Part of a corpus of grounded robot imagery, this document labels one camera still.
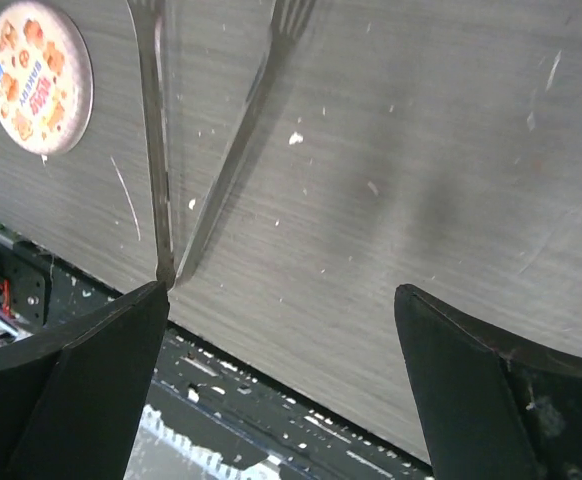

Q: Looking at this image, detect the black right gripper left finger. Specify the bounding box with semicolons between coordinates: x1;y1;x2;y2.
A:
0;282;169;479

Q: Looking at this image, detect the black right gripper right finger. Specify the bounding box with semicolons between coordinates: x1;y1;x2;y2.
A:
394;284;582;479

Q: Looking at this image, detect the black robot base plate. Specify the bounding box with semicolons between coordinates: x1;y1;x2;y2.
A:
0;224;432;479

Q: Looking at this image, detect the round bakery tin lid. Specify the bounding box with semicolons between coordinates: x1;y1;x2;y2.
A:
0;1;94;156

